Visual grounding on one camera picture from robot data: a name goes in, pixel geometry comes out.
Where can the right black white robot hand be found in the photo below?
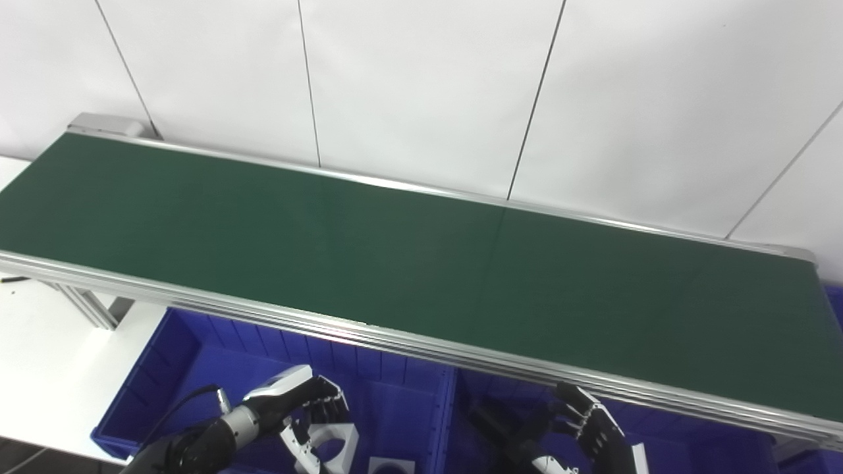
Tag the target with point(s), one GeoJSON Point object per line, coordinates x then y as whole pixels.
{"type": "Point", "coordinates": [596, 428]}

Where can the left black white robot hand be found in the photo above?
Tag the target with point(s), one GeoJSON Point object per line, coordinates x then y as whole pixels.
{"type": "Point", "coordinates": [283, 395]}

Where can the white square part round hole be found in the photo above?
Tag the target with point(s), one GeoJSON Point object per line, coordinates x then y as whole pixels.
{"type": "Point", "coordinates": [379, 464]}
{"type": "Point", "coordinates": [342, 441]}

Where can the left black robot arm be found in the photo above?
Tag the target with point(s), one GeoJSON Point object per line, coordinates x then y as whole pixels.
{"type": "Point", "coordinates": [191, 447]}

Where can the blue plastic bin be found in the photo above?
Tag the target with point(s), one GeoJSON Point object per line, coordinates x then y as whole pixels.
{"type": "Point", "coordinates": [835, 303]}
{"type": "Point", "coordinates": [197, 368]}
{"type": "Point", "coordinates": [691, 447]}

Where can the black plastic part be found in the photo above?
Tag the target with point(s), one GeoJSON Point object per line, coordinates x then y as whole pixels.
{"type": "Point", "coordinates": [500, 428]}

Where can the green conveyor belt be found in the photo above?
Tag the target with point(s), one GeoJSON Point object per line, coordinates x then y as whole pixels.
{"type": "Point", "coordinates": [421, 343]}
{"type": "Point", "coordinates": [408, 263]}

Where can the aluminium conveyor leg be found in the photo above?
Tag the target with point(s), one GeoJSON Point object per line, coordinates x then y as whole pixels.
{"type": "Point", "coordinates": [85, 304]}

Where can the grey conveyor end cover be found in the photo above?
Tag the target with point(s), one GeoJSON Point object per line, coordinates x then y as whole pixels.
{"type": "Point", "coordinates": [105, 124]}

